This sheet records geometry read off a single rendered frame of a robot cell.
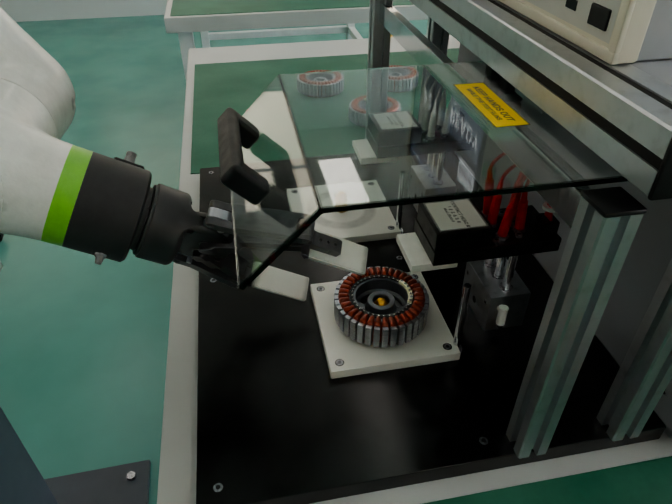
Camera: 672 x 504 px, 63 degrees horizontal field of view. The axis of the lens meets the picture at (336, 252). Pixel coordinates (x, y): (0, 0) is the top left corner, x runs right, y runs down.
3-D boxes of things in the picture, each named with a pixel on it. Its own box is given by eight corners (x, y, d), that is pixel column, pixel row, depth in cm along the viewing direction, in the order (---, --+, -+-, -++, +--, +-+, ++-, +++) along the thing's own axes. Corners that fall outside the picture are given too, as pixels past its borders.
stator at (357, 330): (344, 357, 61) (344, 333, 59) (326, 291, 70) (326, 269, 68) (439, 342, 63) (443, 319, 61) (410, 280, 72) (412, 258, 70)
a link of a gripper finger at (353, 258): (305, 229, 54) (308, 226, 54) (365, 249, 57) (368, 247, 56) (300, 257, 53) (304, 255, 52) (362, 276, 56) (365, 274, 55)
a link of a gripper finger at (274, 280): (253, 285, 64) (250, 287, 64) (306, 300, 67) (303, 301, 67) (257, 261, 65) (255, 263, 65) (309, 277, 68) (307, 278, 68)
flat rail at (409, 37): (588, 248, 39) (601, 213, 38) (376, 19, 88) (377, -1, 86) (603, 246, 40) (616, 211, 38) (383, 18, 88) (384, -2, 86)
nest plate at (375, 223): (300, 249, 79) (300, 242, 79) (288, 195, 91) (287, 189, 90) (400, 237, 82) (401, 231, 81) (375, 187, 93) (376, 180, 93)
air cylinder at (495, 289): (483, 331, 66) (491, 297, 63) (460, 291, 72) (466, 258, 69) (522, 325, 67) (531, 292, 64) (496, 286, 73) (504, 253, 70)
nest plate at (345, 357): (330, 379, 60) (330, 372, 60) (310, 290, 72) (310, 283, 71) (459, 359, 63) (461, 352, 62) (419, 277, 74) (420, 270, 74)
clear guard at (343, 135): (238, 291, 37) (227, 217, 33) (226, 136, 55) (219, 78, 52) (671, 237, 42) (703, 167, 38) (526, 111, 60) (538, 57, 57)
